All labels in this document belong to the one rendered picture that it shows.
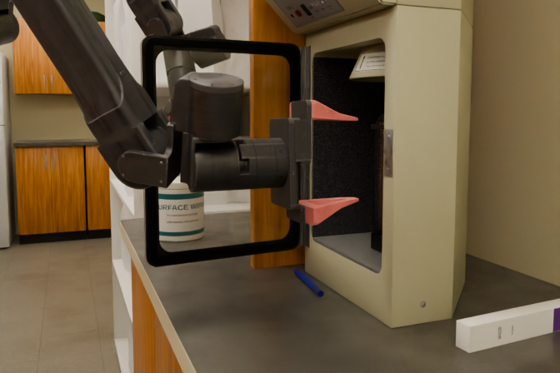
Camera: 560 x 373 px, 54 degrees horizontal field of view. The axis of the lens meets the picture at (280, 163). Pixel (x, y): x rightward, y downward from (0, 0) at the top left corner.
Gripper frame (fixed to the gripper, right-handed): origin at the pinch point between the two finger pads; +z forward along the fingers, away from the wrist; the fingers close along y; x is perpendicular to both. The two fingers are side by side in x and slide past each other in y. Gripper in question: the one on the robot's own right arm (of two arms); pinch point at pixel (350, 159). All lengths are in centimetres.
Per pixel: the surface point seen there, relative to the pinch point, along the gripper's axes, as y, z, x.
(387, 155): -0.4, 11.8, 10.5
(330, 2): 23.3, 7.4, 20.0
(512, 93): 10, 55, 32
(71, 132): -1, -30, 565
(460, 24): 18.7, 23.0, 8.6
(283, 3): 25.9, 5.1, 34.2
